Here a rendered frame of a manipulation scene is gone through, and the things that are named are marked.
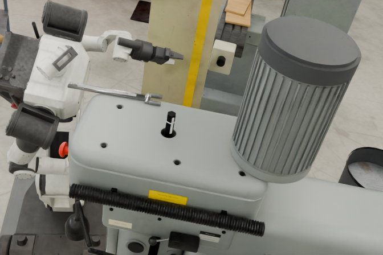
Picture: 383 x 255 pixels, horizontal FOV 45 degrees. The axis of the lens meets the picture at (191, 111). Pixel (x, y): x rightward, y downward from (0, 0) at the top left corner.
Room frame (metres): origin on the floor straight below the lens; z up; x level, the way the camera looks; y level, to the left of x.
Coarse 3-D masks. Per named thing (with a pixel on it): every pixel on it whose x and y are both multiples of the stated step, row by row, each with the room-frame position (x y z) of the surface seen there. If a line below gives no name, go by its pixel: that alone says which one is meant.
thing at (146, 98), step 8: (72, 88) 0.92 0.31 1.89; (80, 88) 0.92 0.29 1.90; (88, 88) 0.93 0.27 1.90; (96, 88) 0.93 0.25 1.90; (104, 88) 0.94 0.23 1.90; (120, 96) 0.93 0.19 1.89; (128, 96) 0.93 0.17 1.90; (136, 96) 0.93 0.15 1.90; (144, 96) 0.94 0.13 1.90; (152, 96) 0.95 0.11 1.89; (160, 96) 0.95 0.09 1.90; (152, 104) 0.92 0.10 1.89; (160, 104) 0.92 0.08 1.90
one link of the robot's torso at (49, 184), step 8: (80, 112) 1.49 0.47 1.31; (56, 136) 1.43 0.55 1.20; (64, 136) 1.44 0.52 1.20; (56, 144) 1.42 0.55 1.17; (48, 152) 1.37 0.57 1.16; (56, 152) 1.41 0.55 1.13; (40, 176) 1.33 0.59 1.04; (48, 176) 1.32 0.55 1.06; (56, 176) 1.33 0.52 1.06; (64, 176) 1.34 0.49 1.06; (40, 184) 1.31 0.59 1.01; (48, 184) 1.30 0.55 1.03; (56, 184) 1.31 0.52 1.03; (64, 184) 1.32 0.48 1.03; (48, 192) 1.30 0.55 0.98; (56, 192) 1.31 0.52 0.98; (64, 192) 1.31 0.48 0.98
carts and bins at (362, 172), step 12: (0, 12) 3.81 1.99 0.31; (0, 24) 3.60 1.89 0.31; (0, 36) 3.33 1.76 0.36; (360, 156) 2.49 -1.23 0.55; (372, 156) 2.50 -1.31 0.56; (348, 168) 2.25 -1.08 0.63; (360, 168) 2.41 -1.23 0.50; (372, 168) 2.43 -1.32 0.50; (348, 180) 2.21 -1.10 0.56; (360, 180) 2.29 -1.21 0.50; (372, 180) 2.31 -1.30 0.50
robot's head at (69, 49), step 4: (64, 48) 1.26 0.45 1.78; (68, 48) 1.26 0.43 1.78; (72, 48) 1.26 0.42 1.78; (64, 52) 1.24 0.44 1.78; (68, 52) 1.25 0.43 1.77; (72, 52) 1.26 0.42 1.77; (76, 52) 1.26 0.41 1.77; (60, 56) 1.23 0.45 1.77; (72, 56) 1.25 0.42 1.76; (56, 60) 1.21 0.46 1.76; (68, 60) 1.24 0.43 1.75; (52, 64) 1.20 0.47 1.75; (56, 64) 1.21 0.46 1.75; (64, 64) 1.22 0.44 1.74; (56, 68) 1.20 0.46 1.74; (60, 68) 1.21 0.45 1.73
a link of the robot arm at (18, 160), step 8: (16, 144) 1.12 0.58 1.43; (8, 152) 1.16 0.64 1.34; (16, 152) 1.12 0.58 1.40; (24, 152) 1.11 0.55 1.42; (8, 160) 1.15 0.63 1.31; (16, 160) 1.13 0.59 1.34; (24, 160) 1.13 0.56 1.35; (16, 168) 1.13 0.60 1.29; (24, 168) 1.14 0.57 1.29; (16, 176) 1.14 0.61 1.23; (24, 176) 1.15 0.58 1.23; (32, 176) 1.16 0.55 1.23
